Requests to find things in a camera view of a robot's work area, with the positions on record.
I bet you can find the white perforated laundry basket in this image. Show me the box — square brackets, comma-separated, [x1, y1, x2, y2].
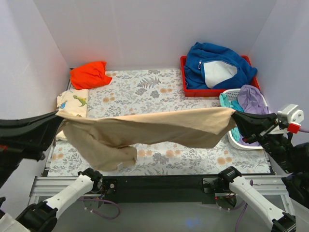
[223, 88, 263, 150]

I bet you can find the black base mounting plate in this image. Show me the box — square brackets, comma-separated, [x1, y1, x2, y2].
[87, 174, 236, 206]

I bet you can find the purple cable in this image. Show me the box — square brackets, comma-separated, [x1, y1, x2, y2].
[79, 197, 121, 220]
[217, 128, 309, 232]

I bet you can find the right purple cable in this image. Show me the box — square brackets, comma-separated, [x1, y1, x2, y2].
[217, 128, 309, 232]

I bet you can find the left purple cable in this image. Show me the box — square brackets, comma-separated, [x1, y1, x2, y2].
[79, 197, 121, 220]

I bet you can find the orange folded t shirt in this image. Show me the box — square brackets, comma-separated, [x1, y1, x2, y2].
[70, 61, 112, 90]

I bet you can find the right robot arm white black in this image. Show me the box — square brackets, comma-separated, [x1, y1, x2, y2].
[201, 104, 309, 232]

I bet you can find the blue white hoodie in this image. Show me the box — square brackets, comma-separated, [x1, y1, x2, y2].
[183, 42, 257, 89]

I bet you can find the teal t shirt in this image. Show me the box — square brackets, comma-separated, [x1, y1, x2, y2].
[219, 93, 244, 142]

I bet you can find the beige t shirt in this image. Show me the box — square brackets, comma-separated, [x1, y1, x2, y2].
[56, 107, 236, 172]

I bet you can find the aluminium frame rail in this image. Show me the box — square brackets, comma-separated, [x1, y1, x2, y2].
[20, 176, 80, 232]

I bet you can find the dinosaur print folded t shirt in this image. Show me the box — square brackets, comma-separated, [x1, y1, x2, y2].
[56, 89, 89, 117]

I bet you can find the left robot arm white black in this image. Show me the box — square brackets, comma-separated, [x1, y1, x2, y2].
[0, 112, 103, 232]

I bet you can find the floral table cloth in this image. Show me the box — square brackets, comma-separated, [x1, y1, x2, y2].
[47, 69, 271, 176]

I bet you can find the purple t shirt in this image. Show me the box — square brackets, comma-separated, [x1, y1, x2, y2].
[231, 85, 269, 147]

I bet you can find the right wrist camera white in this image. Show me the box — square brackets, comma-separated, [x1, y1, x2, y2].
[277, 104, 304, 134]

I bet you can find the red plastic tray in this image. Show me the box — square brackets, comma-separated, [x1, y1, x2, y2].
[180, 55, 260, 97]

